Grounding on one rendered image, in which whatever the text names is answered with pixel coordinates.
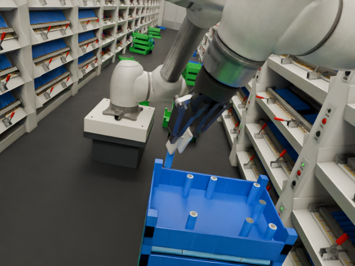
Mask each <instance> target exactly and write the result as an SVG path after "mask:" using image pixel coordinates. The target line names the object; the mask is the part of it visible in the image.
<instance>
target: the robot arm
mask: <svg viewBox="0 0 355 266"><path fill-rule="evenodd" d="M164 1H167V2H170V3H173V4H175V5H178V6H181V7H184V8H186V16H185V18H184V20H183V22H182V25H181V27H180V29H179V31H178V33H177V35H176V38H175V40H174V42H173V44H172V46H171V48H170V51H169V53H168V55H167V57H166V59H165V61H164V64H162V65H160V66H158V67H157V68H156V69H155V70H154V71H152V72H146V71H143V67H142V66H141V65H140V64H139V63H137V62H136V61H132V60H122V61H120V62H119V63H118V64H117V65H116V67H115V69H114V71H113V74H112V76H111V82H110V103H109V107H108V108H107V109H106V110H103V111H102V114H103V115H107V116H114V118H115V119H117V120H118V119H120V118H124V119H128V120H131V121H136V120H137V117H138V115H139V114H140V112H141V111H143V107H140V106H139V102H142V101H150V102H160V103H171V102H174V106H173V109H172V112H171V115H170V118H169V121H168V124H167V127H168V129H169V132H170V134H171V135H170V136H169V140H168V142H167V143H166V147H167V149H168V151H169V154H170V155H172V154H173V153H174V152H175V150H176V149H177V150H178V152H179V154H181V153H182V152H183V151H184V149H185V147H186V146H187V144H188V143H189V142H190V141H191V140H192V138H193V137H195V138H198V137H199V134H198V133H199V132H202V133H203V132H205V131H206V130H207V129H208V128H209V127H210V126H211V125H212V124H213V123H214V122H215V121H216V120H217V119H218V118H219V117H220V116H221V114H222V113H223V112H224V111H225V110H227V109H228V108H229V107H231V106H232V105H233V103H232V101H231V98H232V97H233V96H234V95H235V93H236V92H237V91H238V89H239V88H240V87H244V86H246V85H247V84H248V83H249V82H250V80H251V79H252V78H253V77H254V75H255V74H256V73H257V71H258V70H259V69H260V67H262V66H263V65H264V63H265V62H266V60H267V59H268V58H269V57H270V56H271V55H272V54H274V55H280V54H291V55H294V56H296V57H297V58H299V59H300V60H303V61H305V62H308V63H311V64H315V65H318V66H321V67H324V68H328V69H332V70H338V71H355V0H164ZM219 22H220V24H219V26H218V29H217V30H216V31H215V33H214V35H213V38H212V40H211V42H210V44H209V45H208V47H207V49H206V51H205V53H204V55H203V58H202V62H203V65H202V67H201V69H200V71H199V72H198V74H197V76H196V78H195V85H194V87H193V88H192V89H191V90H190V91H189V92H188V95H187V96H184V95H185V93H186V82H185V80H184V79H183V78H182V72H183V71H184V69H185V67H186V66H187V64H188V62H189V61H190V59H191V58H192V56H193V54H194V52H195V51H196V49H197V48H198V46H199V44H200V43H201V41H202V39H203V38H204V36H205V34H206V32H207V31H208V29H209V28H211V27H213V26H215V25H216V24H217V23H219ZM189 127H190V128H189Z"/></svg>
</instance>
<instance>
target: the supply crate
mask: <svg viewBox="0 0 355 266"><path fill-rule="evenodd" d="M162 165H163V160H162V159H155V163H154V169H153V176H152V182H151V189H150V196H149V200H148V208H147V214H146V222H145V229H144V236H143V243H142V245H150V246H158V247H163V248H172V249H180V250H188V251H197V252H205V253H213V254H222V255H230V256H235V257H243V258H252V259H261V260H269V261H277V262H284V261H285V259H286V257H287V255H288V254H289V252H290V250H291V248H292V246H293V244H294V243H295V241H296V239H297V237H298V235H297V233H296V231H295V229H293V228H288V227H285V226H284V224H283V222H282V220H281V218H280V216H279V214H278V212H277V210H276V208H275V206H274V203H273V201H272V199H271V197H270V195H269V193H268V191H267V189H266V185H267V183H268V178H267V176H266V175H259V178H258V180H257V182H255V181H250V180H244V179H237V178H230V177H223V176H216V175H209V174H202V173H195V172H189V171H184V170H177V169H170V168H163V167H162ZM187 174H191V175H193V176H194V178H193V182H192V186H191V190H190V193H189V197H187V198H185V197H183V196H182V192H183V188H184V184H185V179H186V176H187ZM211 176H215V177H216V178H217V183H216V186H215V188H214V192H213V195H212V198H211V199H206V198H205V194H206V191H207V188H208V184H209V180H210V177H211ZM253 183H258V184H259V185H260V188H259V191H258V193H257V196H256V198H255V201H254V203H253V205H248V204H247V203H246V201H247V198H248V196H249V193H250V191H251V188H252V186H253ZM259 200H264V201H265V202H266V206H265V208H264V211H263V213H262V215H261V217H260V219H259V222H258V224H253V226H252V228H251V230H250V232H249V235H248V237H244V236H239V233H240V230H241V228H242V225H243V223H244V221H245V218H247V217H250V218H251V217H252V215H253V213H254V210H255V208H256V206H257V203H258V201H259ZM190 211H196V212H197V214H198V217H197V221H196V223H195V227H194V230H188V229H185V226H186V223H187V220H188V216H189V212H190ZM269 223H273V224H275V225H276V226H277V230H276V232H275V234H274V236H273V238H272V240H265V239H262V237H263V235H264V233H265V231H266V228H267V226H268V224H269Z"/></svg>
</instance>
